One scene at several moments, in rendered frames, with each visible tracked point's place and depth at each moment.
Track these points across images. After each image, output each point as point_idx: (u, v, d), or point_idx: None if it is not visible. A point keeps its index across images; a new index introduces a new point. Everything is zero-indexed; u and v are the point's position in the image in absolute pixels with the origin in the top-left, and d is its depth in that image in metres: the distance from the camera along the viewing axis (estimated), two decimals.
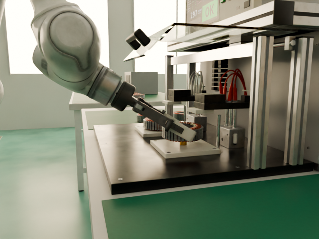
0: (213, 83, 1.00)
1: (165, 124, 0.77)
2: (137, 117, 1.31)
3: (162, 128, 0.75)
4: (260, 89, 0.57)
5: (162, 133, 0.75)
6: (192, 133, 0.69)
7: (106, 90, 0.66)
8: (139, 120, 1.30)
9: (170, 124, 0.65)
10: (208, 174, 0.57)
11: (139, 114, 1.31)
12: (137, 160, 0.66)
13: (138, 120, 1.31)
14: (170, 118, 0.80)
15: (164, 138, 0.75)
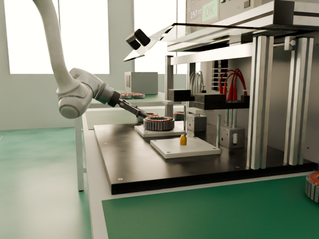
0: (213, 83, 1.00)
1: (310, 177, 0.51)
2: (137, 117, 1.31)
3: (311, 187, 0.49)
4: (260, 89, 0.57)
5: (311, 193, 0.49)
6: None
7: (105, 96, 1.24)
8: (139, 120, 1.30)
9: (138, 113, 1.22)
10: (208, 174, 0.57)
11: None
12: (137, 160, 0.66)
13: (138, 120, 1.31)
14: (140, 110, 1.39)
15: (317, 203, 0.48)
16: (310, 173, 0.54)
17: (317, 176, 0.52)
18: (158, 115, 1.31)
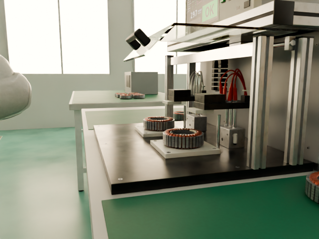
0: (213, 83, 1.00)
1: (310, 177, 0.51)
2: (165, 139, 0.73)
3: (311, 187, 0.49)
4: (260, 89, 0.57)
5: (311, 193, 0.49)
6: None
7: None
8: (171, 144, 0.72)
9: None
10: (208, 174, 0.57)
11: (169, 134, 0.73)
12: (137, 160, 0.66)
13: (168, 143, 0.73)
14: None
15: (317, 203, 0.48)
16: (310, 173, 0.54)
17: (317, 176, 0.52)
18: (202, 134, 0.74)
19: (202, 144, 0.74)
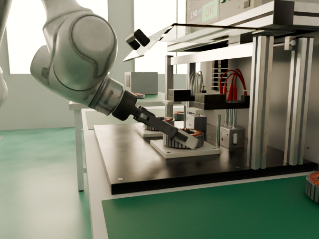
0: (213, 83, 1.00)
1: (310, 177, 0.51)
2: (165, 139, 0.73)
3: (311, 187, 0.49)
4: (260, 89, 0.57)
5: (311, 193, 0.49)
6: None
7: None
8: (171, 144, 0.72)
9: None
10: (208, 174, 0.57)
11: None
12: (137, 160, 0.66)
13: (168, 143, 0.73)
14: (178, 138, 0.70)
15: (317, 203, 0.48)
16: (310, 173, 0.54)
17: (317, 176, 0.52)
18: (203, 134, 0.74)
19: (202, 144, 0.74)
